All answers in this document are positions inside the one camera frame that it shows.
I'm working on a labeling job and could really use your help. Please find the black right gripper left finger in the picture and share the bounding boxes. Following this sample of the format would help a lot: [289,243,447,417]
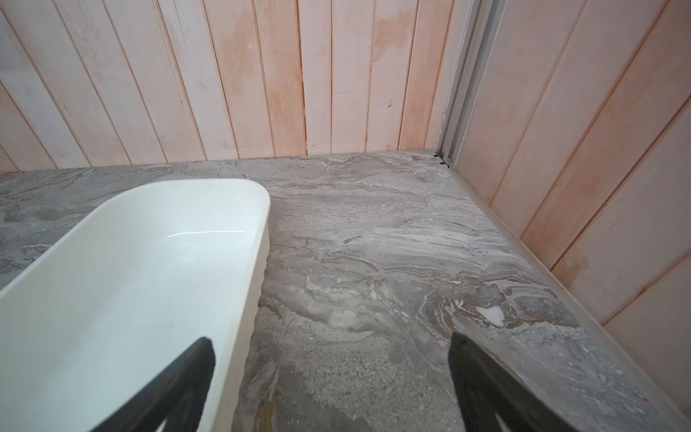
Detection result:
[94,338,216,431]

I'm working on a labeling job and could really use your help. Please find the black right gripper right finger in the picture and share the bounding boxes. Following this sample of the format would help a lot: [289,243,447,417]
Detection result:
[448,332,575,431]

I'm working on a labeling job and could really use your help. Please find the white rectangular bin far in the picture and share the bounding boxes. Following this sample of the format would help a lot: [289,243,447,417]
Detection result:
[1,179,271,431]

